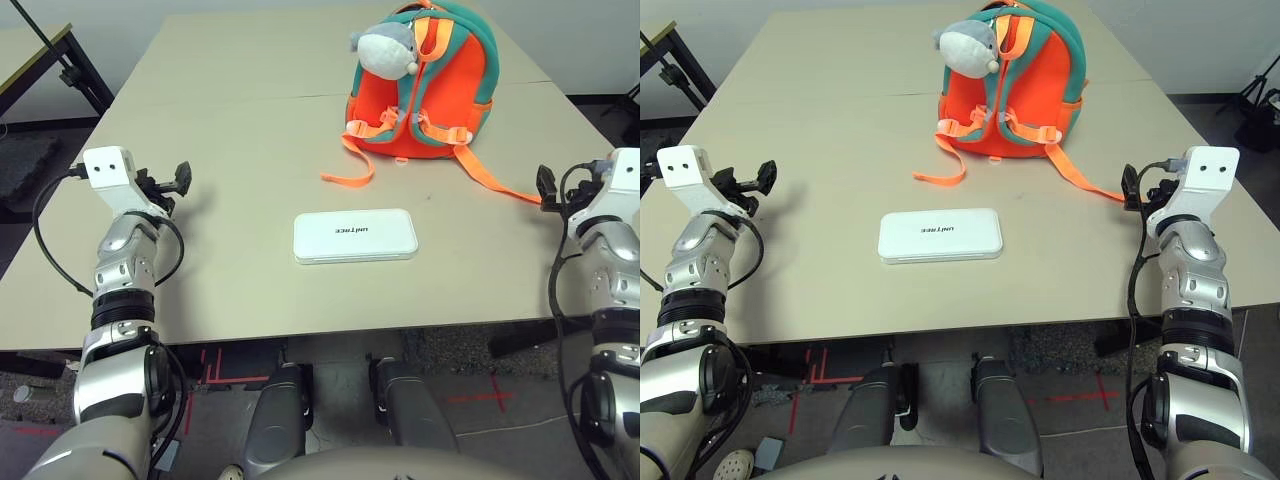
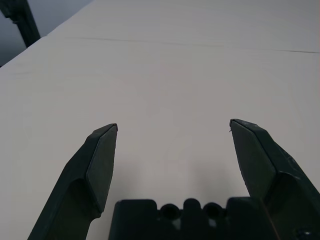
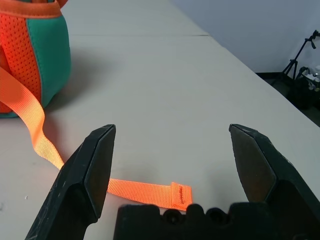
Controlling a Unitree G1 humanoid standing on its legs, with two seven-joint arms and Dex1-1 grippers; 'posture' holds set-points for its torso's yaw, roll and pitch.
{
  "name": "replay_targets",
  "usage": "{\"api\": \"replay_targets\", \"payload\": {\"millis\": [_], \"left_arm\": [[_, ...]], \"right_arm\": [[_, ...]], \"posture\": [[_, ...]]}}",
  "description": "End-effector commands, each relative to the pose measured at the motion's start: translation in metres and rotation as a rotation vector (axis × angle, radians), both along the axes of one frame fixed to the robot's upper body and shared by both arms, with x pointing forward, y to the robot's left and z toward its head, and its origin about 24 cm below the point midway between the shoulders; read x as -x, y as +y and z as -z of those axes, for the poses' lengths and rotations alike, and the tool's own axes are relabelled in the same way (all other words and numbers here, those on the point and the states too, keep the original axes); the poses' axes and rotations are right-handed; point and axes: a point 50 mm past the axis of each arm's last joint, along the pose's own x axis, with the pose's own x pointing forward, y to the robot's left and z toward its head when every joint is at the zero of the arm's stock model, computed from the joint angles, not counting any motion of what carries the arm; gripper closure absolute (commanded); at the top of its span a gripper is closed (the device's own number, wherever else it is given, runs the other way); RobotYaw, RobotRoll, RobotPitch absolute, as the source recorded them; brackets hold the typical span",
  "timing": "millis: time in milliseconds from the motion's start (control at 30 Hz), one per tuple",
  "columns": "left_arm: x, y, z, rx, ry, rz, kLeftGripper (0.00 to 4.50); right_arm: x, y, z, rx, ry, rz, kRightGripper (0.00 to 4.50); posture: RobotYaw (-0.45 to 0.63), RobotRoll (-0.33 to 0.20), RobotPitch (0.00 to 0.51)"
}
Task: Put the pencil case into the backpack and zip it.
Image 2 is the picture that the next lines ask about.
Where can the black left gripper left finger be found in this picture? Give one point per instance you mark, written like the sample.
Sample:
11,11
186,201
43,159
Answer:
82,175

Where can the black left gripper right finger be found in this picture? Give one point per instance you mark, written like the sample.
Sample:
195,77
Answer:
270,162

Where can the black framed side table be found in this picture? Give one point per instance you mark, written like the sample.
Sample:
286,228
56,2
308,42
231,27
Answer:
23,20

